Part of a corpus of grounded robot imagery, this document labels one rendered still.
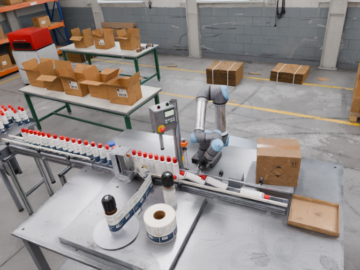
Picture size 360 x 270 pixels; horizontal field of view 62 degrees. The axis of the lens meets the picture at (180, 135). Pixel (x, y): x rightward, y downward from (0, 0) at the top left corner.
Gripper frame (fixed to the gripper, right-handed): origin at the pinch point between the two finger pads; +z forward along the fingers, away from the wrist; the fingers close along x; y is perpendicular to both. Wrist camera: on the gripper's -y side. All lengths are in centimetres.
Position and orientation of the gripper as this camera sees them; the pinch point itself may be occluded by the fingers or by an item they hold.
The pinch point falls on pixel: (198, 171)
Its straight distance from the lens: 226.6
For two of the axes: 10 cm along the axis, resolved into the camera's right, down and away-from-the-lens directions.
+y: -4.1, 5.1, -7.6
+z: -3.8, 6.6, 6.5
